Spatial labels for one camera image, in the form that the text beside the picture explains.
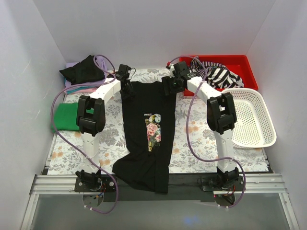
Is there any folded black shirt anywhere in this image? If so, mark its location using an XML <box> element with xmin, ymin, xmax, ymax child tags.
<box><xmin>59</xmin><ymin>55</ymin><xmax>105</xmax><ymax>85</ymax></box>

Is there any aluminium frame rail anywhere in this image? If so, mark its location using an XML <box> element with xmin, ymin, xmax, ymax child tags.
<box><xmin>31</xmin><ymin>173</ymin><xmax>287</xmax><ymax>194</ymax></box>

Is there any folded pink shirt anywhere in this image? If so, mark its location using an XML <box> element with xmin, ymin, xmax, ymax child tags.
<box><xmin>72</xmin><ymin>87</ymin><xmax>97</xmax><ymax>94</ymax></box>

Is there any folded green shirt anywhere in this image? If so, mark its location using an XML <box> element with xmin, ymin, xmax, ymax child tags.
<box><xmin>53</xmin><ymin>103</ymin><xmax>79</xmax><ymax>132</ymax></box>

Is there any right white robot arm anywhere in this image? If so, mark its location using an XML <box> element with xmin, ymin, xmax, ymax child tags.
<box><xmin>162</xmin><ymin>61</ymin><xmax>239</xmax><ymax>191</ymax></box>

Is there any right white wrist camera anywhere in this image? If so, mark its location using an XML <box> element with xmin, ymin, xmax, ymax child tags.
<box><xmin>166</xmin><ymin>62</ymin><xmax>176</xmax><ymax>78</ymax></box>

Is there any red plastic tray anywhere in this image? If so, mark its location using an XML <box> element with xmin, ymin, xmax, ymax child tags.
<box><xmin>179</xmin><ymin>55</ymin><xmax>258</xmax><ymax>91</ymax></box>

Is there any folded lavender shirt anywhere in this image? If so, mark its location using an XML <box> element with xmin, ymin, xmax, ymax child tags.
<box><xmin>66</xmin><ymin>56</ymin><xmax>107</xmax><ymax>88</ymax></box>

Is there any black floral print t-shirt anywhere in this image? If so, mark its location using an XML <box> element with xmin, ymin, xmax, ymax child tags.
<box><xmin>112</xmin><ymin>81</ymin><xmax>176</xmax><ymax>179</ymax></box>

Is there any folded teal shirt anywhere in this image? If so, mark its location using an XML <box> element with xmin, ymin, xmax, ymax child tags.
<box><xmin>64</xmin><ymin>78</ymin><xmax>83</xmax><ymax>94</ymax></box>

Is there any white perforated plastic basket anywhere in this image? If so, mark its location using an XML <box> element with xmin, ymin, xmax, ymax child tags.
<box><xmin>222</xmin><ymin>88</ymin><xmax>277</xmax><ymax>149</ymax></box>

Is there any black white striped shirt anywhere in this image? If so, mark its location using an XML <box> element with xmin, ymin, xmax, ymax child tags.
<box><xmin>190</xmin><ymin>56</ymin><xmax>245</xmax><ymax>89</ymax></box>

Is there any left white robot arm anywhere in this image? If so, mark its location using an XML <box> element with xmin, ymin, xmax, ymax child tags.
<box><xmin>76</xmin><ymin>64</ymin><xmax>136</xmax><ymax>173</ymax></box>

